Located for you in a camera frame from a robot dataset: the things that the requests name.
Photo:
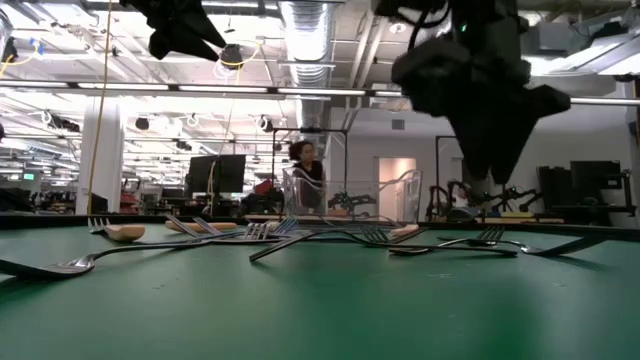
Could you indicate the long ceiling light bar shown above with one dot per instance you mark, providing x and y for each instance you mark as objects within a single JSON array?
[{"x": 225, "y": 89}]

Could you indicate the person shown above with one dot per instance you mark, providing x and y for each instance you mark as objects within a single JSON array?
[{"x": 306, "y": 170}]

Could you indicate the black computer monitor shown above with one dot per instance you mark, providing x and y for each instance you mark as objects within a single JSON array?
[{"x": 220, "y": 172}]

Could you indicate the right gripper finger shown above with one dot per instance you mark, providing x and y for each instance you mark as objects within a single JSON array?
[
  {"x": 507, "y": 145},
  {"x": 475, "y": 145}
]

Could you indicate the white column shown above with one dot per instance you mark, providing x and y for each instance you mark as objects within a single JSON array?
[{"x": 107, "y": 160}]

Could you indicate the black ceiling dome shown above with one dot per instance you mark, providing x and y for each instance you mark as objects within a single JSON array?
[{"x": 231, "y": 55}]

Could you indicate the black metal frame stand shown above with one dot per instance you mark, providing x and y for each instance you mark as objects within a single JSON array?
[{"x": 310, "y": 130}]

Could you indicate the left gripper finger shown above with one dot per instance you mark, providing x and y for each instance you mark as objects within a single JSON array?
[
  {"x": 159, "y": 44},
  {"x": 200, "y": 40}
]

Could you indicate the green felt mat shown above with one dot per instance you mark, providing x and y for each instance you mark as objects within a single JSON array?
[{"x": 320, "y": 310}]

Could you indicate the background black robot arm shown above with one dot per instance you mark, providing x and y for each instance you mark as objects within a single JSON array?
[{"x": 450, "y": 195}]

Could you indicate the silver air duct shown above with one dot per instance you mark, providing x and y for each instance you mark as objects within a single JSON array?
[{"x": 310, "y": 45}]

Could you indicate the black monitors on desk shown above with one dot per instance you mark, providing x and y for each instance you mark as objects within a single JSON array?
[{"x": 595, "y": 180}]

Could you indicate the green exit sign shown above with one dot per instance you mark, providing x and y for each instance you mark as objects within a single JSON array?
[{"x": 29, "y": 176}]

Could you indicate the clear plastic bin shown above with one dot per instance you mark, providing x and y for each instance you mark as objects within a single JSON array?
[{"x": 400, "y": 200}]

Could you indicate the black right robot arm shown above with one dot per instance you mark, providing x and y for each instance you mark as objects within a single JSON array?
[{"x": 480, "y": 15}]

